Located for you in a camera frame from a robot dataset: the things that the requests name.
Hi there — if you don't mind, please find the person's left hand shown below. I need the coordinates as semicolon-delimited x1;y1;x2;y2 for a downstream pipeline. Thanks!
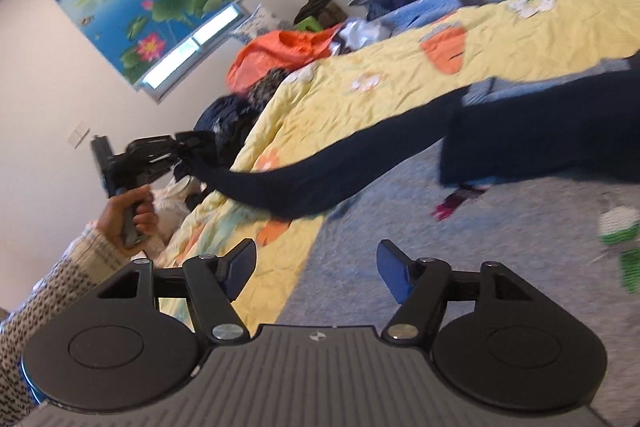
96;184;159;254

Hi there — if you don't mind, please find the navy and grey knit sweater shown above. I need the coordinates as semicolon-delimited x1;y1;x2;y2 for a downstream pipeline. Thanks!
187;57;640;427

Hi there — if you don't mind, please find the window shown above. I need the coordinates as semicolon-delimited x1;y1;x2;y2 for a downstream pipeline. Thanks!
136;3;251;104

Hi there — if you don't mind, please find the silver plastic bag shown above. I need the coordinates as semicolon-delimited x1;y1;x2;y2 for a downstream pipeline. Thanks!
334;19;396;56

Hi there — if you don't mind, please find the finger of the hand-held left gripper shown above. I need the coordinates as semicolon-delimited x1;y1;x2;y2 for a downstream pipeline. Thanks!
161;152;202;182
172;130;218;154

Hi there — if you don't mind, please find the light blue blanket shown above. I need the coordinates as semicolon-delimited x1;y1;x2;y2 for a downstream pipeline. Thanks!
366;0;483;28

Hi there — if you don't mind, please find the person's left forearm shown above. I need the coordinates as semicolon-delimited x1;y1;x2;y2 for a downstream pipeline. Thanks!
0;221;121;427

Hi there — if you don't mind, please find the blue patterned pillow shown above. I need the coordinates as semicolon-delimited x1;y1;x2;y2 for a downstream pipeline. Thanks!
229;4;282;46

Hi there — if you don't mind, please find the white wall switch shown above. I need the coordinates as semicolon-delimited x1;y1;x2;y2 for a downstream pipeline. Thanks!
68;123;91;150

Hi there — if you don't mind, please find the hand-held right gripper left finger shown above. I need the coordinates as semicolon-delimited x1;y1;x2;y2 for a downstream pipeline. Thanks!
94;238;258;345

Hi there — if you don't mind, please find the yellow floral quilt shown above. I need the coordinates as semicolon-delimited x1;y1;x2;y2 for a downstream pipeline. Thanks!
162;0;640;338

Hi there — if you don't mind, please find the dark olive bag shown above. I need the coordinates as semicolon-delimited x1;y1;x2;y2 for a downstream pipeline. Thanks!
293;0;347;28

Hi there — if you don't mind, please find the dark patterned clothes heap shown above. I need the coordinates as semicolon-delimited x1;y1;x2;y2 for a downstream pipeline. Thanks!
172;69;288;212

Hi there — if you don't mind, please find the orange plastic bag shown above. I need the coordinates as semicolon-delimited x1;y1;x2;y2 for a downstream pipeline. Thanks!
226;27;346;94

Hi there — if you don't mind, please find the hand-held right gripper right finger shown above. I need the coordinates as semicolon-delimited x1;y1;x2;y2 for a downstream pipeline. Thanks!
376;238;548;344

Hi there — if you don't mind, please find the white crumpled cloth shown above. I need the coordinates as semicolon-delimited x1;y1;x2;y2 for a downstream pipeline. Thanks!
145;174;207;260

